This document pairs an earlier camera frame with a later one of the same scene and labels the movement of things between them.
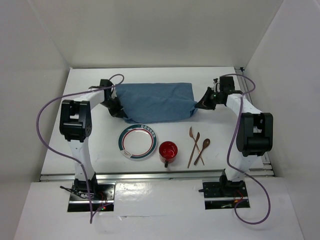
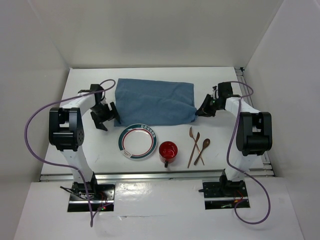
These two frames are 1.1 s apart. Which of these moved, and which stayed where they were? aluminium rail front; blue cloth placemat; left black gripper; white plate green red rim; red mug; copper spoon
Moved: left black gripper; blue cloth placemat
Stayed: copper spoon; white plate green red rim; red mug; aluminium rail front
